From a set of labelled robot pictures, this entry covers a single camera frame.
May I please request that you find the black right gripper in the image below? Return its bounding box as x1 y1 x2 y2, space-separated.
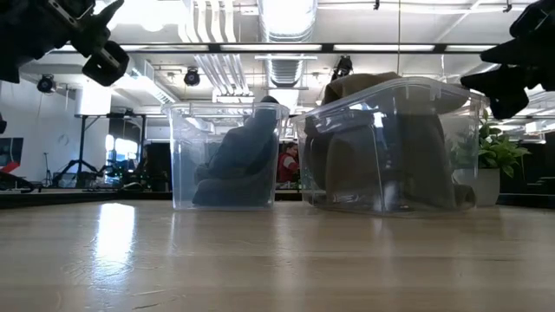
460 0 555 120

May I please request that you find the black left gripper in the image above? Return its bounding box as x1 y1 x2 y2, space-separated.
0 0 130 87

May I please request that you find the tan cap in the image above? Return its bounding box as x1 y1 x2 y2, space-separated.
381 112 477 211
323 72 472 116
303 114 383 205

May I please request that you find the dark green hat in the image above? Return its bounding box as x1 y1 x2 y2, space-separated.
206 95 281 181

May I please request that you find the dark grey hat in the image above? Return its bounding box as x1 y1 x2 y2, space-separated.
192 166 275 208

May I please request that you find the black ceiling spotlight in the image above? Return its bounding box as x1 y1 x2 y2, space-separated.
331 55 354 81
183 67 201 87
36 74 57 94

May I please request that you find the green potted plant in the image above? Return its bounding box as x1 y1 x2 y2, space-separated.
450 110 532 208

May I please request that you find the clear plastic bin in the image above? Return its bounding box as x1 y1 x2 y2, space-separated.
162 101 291 212
291 76 489 217

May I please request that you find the black tall table stand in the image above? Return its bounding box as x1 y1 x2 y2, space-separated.
73 113 148 187

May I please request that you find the black tripod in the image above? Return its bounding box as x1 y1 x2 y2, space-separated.
51 158 103 187

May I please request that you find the black overhead beam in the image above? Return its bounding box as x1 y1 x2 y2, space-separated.
51 42 500 55

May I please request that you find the person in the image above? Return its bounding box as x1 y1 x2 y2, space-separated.
277 141 301 184

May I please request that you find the silver ventilation duct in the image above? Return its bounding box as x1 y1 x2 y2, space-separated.
258 0 320 88

